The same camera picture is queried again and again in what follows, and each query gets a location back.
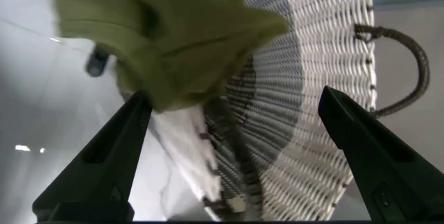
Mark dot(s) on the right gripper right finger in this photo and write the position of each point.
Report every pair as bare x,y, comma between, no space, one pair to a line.
392,172

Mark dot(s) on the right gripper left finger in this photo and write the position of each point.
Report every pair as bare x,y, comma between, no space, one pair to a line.
100,172

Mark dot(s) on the green garment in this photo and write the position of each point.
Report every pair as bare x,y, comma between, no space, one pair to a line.
156,26

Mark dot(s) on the white laundry basket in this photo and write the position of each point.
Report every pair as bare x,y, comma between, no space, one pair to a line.
329,43

